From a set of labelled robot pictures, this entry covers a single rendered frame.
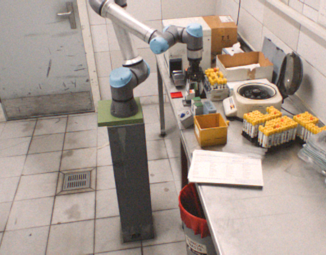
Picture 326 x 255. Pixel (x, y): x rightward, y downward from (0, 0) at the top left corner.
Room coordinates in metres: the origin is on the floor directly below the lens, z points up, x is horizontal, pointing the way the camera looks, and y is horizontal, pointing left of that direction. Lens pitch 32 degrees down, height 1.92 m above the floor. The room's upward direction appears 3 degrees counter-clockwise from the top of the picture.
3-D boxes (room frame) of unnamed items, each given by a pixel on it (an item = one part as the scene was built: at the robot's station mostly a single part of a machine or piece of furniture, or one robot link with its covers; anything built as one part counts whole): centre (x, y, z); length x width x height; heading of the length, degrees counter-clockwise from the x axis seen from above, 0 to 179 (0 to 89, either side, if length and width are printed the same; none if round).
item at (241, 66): (2.19, -0.49, 0.95); 0.29 x 0.25 x 0.15; 96
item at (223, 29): (2.88, -0.43, 0.97); 0.31 x 0.23 x 0.18; 0
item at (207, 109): (1.73, -0.23, 0.92); 0.10 x 0.07 x 0.10; 9
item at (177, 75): (2.25, -0.09, 0.92); 0.21 x 0.07 x 0.05; 6
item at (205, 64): (2.45, -0.16, 1.03); 0.31 x 0.27 x 0.30; 6
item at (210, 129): (1.58, -0.21, 0.93); 0.13 x 0.13 x 0.10; 8
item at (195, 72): (1.75, -0.15, 1.17); 0.09 x 0.08 x 0.12; 179
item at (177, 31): (1.79, -0.06, 1.33); 0.11 x 0.11 x 0.08; 58
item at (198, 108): (1.81, -0.18, 0.91); 0.05 x 0.04 x 0.07; 96
